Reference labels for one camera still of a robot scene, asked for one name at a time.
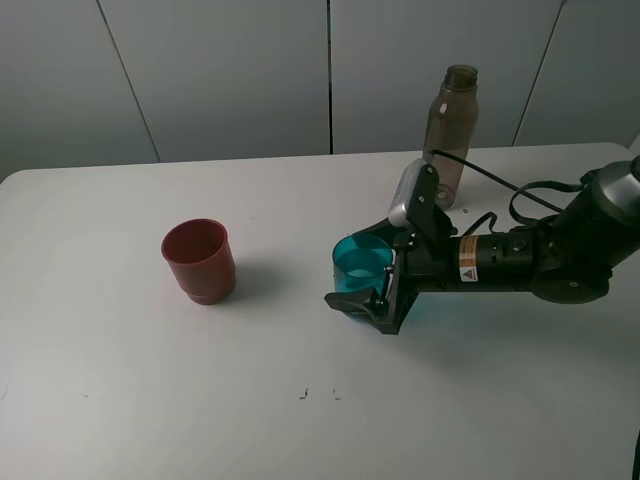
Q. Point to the teal transparent plastic cup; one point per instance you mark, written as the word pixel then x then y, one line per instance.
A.
pixel 360 265

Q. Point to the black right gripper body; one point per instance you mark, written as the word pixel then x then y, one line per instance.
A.
pixel 423 256

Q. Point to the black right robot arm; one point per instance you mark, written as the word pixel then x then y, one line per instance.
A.
pixel 565 258

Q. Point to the smoky transparent water bottle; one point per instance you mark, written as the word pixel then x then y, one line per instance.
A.
pixel 451 123

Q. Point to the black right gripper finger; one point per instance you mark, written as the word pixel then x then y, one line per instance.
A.
pixel 384 230
pixel 364 304

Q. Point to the red plastic cup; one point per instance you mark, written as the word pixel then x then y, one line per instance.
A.
pixel 199 255

